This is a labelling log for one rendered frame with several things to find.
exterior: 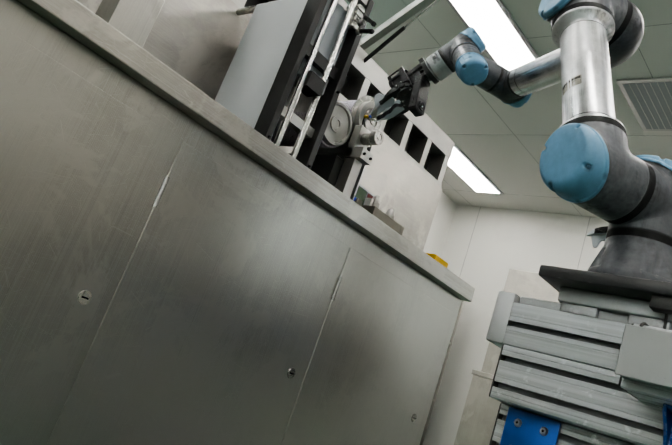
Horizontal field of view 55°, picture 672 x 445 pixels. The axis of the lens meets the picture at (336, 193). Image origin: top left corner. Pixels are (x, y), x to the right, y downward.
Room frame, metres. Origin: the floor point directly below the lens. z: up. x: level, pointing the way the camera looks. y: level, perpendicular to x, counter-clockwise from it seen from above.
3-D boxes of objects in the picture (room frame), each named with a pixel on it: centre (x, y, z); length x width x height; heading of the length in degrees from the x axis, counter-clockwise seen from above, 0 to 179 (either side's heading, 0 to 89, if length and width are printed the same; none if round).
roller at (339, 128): (1.74, 0.15, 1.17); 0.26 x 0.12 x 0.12; 45
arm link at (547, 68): (1.33, -0.40, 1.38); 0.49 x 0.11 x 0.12; 19
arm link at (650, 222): (1.02, -0.51, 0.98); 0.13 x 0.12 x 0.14; 109
